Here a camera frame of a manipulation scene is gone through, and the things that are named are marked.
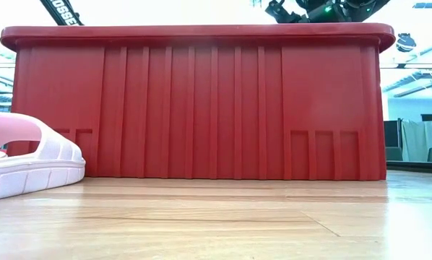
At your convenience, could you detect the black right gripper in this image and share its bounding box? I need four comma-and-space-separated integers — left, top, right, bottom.
264, 0, 311, 24

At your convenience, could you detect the pink slide sandal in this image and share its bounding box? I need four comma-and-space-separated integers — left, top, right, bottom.
0, 110, 87, 203

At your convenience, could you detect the red plastic bin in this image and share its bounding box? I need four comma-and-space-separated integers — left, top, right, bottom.
0, 22, 397, 181

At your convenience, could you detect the black divider panel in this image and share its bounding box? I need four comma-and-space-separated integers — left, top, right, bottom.
383, 120, 402, 148

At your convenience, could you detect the grey-green curtain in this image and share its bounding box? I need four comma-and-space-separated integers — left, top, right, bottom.
400, 120, 432, 163

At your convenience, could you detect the black ceiling cord reel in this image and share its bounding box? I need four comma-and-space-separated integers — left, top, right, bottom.
395, 32, 418, 53

